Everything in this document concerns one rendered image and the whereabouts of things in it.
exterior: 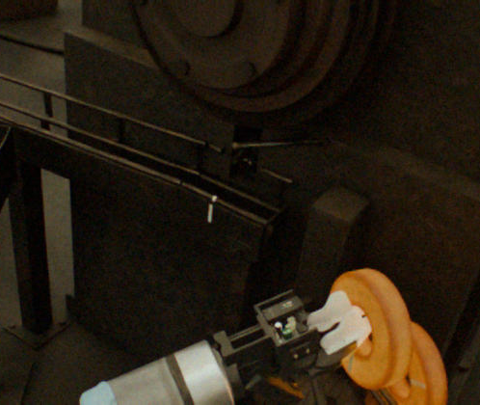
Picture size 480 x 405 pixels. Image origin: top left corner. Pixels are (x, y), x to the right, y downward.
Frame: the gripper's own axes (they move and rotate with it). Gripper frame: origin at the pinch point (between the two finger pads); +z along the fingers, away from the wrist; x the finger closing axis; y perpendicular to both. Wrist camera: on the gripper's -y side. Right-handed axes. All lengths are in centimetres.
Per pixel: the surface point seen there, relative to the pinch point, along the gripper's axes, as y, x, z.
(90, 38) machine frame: 9, 87, -16
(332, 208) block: -6.7, 28.5, 9.1
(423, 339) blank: -8.8, -0.7, 7.9
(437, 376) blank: -10.9, -5.5, 6.9
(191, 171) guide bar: -12, 59, -7
